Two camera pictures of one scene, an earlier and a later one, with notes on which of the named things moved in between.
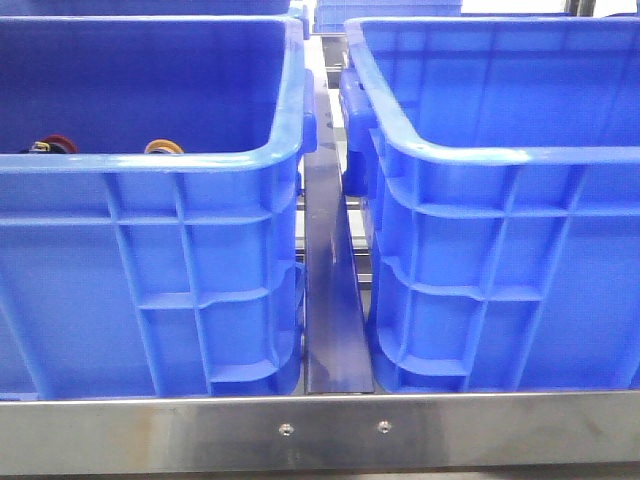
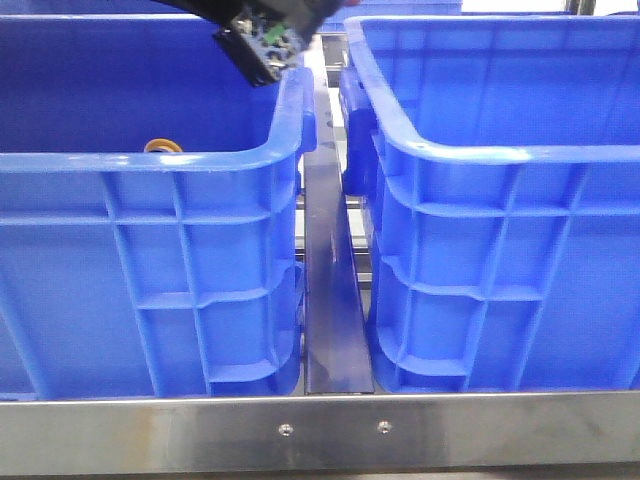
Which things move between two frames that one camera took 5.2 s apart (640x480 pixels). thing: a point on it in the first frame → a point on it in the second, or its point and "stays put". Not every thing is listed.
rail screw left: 286,429 stays put
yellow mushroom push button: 163,146 stays put
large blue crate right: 497,165 stays put
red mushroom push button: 55,144 → 275,43
